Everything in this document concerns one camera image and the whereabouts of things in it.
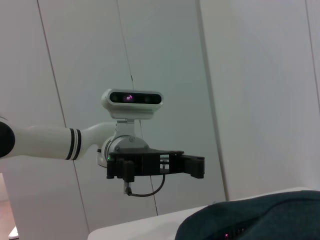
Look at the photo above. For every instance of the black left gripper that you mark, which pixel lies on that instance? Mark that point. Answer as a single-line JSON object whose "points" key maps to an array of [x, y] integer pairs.
{"points": [[140, 162]]}

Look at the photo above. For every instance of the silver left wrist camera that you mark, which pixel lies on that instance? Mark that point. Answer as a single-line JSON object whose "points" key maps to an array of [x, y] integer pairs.
{"points": [[135, 98]]}

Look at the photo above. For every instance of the dark teal fabric bag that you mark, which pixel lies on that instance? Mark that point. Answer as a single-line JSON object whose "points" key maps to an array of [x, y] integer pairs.
{"points": [[262, 217]]}

